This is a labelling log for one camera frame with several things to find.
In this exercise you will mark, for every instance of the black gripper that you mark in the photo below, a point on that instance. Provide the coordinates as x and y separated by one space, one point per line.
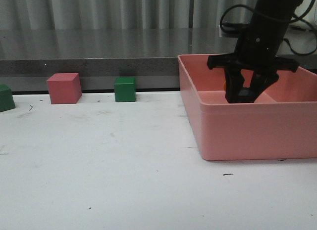
256 49

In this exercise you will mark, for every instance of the yellow push button switch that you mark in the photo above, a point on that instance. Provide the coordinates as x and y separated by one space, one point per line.
236 92

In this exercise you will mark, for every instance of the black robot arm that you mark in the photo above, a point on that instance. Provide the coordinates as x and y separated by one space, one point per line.
269 12

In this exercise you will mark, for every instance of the pink plastic bin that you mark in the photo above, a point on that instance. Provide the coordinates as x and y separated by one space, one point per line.
280 124

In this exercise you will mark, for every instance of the white appliance in background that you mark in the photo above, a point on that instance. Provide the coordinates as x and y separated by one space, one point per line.
311 17

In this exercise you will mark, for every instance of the green cube block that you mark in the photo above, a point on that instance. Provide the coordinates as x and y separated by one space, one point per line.
125 89

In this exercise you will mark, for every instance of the pink cube block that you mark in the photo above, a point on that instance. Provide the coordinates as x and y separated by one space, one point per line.
64 88

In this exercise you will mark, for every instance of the dark grey counter shelf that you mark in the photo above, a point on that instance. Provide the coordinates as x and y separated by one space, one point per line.
29 57

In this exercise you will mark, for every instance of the green block at left edge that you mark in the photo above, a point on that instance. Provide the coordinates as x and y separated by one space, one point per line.
6 98

